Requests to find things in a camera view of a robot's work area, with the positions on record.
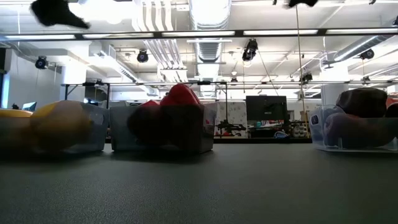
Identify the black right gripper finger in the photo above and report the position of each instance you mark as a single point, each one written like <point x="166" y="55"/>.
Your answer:
<point x="301" y="2"/>

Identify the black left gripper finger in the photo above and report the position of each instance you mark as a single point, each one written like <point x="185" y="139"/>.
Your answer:
<point x="53" y="12"/>

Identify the yellow bell pepper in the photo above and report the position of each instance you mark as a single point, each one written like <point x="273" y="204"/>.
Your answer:
<point x="59" y="126"/>
<point x="15" y="127"/>

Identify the red bell pepper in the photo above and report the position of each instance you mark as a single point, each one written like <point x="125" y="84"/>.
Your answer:
<point x="146" y="123"/>
<point x="182" y="112"/>

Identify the white round pillar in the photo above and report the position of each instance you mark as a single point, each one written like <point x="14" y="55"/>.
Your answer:
<point x="335" y="90"/>

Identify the small background screen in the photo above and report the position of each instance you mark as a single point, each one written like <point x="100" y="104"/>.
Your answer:
<point x="29" y="106"/>

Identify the black computer monitor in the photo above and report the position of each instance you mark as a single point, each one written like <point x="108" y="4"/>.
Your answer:
<point x="267" y="107"/>

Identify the clear plastic bin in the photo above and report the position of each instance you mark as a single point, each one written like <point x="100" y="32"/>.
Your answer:
<point x="210" y="133"/>
<point x="99" y="130"/>
<point x="315" y="130"/>

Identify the pale blue background object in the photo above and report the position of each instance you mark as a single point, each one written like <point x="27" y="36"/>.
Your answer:
<point x="281" y="134"/>

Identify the black background stand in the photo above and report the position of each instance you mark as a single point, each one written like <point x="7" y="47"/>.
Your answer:
<point x="231" y="127"/>

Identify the black overhead frame bar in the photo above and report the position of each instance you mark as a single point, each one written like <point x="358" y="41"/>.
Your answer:
<point x="199" y="33"/>

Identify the black background rail frame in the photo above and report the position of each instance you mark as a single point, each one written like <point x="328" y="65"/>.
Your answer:
<point x="140" y="83"/>

